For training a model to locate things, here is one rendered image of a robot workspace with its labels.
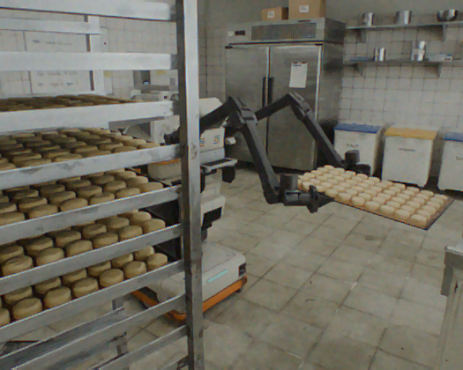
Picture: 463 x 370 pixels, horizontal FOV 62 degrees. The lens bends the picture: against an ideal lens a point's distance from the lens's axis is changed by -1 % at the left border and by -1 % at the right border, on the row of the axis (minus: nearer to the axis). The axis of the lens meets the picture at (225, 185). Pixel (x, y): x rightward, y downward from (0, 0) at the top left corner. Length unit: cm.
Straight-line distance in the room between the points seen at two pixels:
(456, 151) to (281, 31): 253
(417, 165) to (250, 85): 235
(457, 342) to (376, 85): 451
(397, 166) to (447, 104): 105
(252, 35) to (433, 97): 246
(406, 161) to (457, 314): 368
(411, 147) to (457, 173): 57
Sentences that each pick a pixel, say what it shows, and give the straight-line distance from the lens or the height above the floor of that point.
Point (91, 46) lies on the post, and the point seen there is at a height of 155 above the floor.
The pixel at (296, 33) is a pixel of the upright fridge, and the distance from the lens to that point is 524.
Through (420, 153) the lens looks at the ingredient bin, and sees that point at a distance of 511.
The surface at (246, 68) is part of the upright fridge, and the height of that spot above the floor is 146.
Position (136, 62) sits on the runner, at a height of 150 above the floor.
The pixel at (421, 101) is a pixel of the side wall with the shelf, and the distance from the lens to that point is 570.
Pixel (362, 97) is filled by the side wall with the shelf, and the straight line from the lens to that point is 584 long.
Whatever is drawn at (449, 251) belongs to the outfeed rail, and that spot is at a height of 89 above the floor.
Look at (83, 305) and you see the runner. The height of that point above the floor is 105.
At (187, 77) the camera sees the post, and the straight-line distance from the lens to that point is 79.
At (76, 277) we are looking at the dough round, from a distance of 91.
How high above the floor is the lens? 149
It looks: 17 degrees down
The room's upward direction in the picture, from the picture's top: straight up
